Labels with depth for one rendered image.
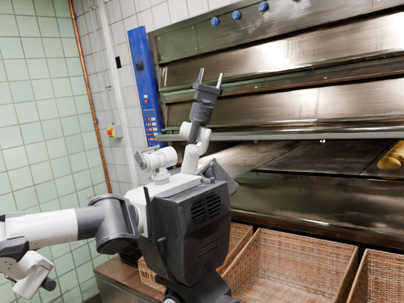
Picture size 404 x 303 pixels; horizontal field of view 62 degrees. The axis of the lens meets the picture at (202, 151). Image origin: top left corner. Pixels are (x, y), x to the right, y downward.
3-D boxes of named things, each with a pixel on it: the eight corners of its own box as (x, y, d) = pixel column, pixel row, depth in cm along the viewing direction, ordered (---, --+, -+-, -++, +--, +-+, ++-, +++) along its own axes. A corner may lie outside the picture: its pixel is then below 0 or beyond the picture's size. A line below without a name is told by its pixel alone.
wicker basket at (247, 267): (263, 269, 201) (258, 226, 196) (364, 296, 164) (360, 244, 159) (213, 317, 166) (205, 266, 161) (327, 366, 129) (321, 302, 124)
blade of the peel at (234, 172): (219, 187, 173) (218, 182, 173) (148, 181, 209) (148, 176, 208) (254, 168, 200) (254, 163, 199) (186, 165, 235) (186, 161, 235)
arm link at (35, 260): (24, 284, 108) (1, 272, 97) (43, 258, 112) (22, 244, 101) (39, 293, 106) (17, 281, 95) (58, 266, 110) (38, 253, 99)
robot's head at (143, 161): (171, 161, 109) (160, 142, 111) (149, 168, 104) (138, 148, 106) (164, 170, 114) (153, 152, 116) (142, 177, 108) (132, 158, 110)
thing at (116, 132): (115, 136, 273) (113, 124, 271) (122, 136, 266) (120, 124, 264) (107, 138, 268) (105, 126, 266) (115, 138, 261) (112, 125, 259)
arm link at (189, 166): (199, 147, 149) (192, 180, 159) (177, 149, 145) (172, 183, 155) (208, 162, 141) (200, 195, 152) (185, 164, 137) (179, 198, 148)
